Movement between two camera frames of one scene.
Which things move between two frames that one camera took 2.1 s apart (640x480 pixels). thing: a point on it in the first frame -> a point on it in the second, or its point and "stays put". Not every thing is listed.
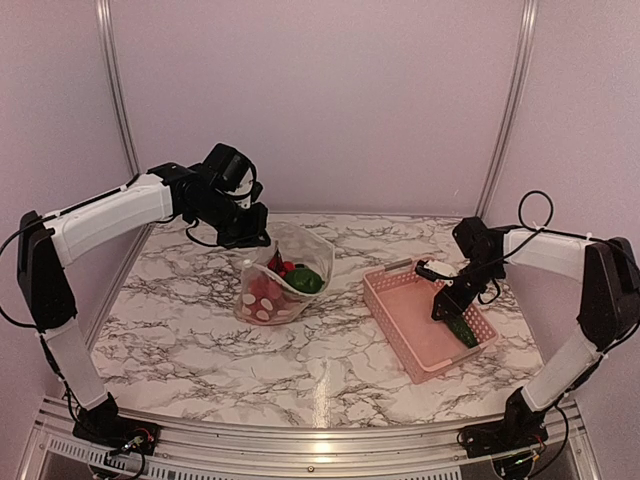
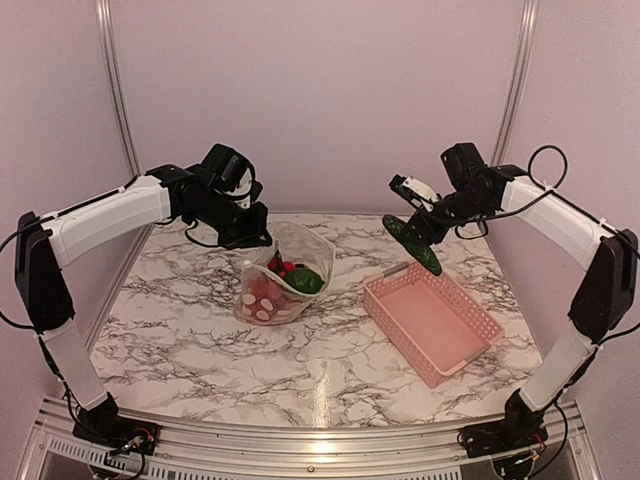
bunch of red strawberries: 280,266 stays put
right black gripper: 454,304 -> 429,232
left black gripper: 250,236 stays put
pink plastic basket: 400,300 stays put
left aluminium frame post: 104,10 stays put
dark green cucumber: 463,331 -> 424,254
